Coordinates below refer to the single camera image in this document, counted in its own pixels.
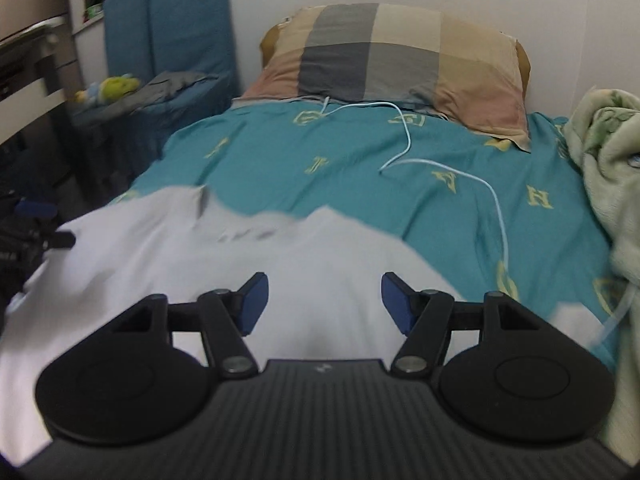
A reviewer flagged teal printed bed sheet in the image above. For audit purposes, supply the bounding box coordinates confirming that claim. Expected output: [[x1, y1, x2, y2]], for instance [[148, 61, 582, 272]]
[[112, 97, 621, 371]]

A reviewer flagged blue covered chair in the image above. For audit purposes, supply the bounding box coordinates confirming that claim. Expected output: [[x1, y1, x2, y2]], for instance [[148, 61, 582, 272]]
[[70, 0, 151, 181], [132, 0, 240, 161]]

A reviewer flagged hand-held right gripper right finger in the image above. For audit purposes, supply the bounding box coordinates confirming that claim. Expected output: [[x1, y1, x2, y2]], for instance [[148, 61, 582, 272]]
[[381, 271, 546, 378]]

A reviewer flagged white shirt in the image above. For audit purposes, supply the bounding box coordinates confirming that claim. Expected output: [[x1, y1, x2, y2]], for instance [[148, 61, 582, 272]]
[[0, 185, 601, 471]]

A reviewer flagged plaid pillow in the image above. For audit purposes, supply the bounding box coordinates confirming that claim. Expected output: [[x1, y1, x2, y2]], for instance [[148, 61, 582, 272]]
[[232, 3, 532, 153]]

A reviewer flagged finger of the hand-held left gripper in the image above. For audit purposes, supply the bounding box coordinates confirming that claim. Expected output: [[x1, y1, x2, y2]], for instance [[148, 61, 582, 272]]
[[35, 230, 77, 251], [15, 200, 57, 221]]

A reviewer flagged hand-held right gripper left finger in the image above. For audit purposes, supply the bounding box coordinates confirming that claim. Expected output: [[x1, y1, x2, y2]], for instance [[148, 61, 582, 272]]
[[107, 271, 271, 378]]

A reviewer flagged grey cloth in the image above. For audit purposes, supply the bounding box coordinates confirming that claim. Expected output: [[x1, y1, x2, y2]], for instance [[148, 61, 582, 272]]
[[107, 70, 221, 111]]

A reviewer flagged white charging cable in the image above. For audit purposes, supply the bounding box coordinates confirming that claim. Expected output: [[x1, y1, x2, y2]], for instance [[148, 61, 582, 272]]
[[317, 96, 638, 351]]

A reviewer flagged green fleece blanket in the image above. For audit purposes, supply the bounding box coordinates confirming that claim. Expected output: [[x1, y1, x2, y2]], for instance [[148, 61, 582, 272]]
[[562, 87, 640, 466]]

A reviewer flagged yellow green plush toy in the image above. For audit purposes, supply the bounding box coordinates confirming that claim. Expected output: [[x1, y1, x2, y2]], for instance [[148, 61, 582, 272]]
[[74, 75, 142, 107]]

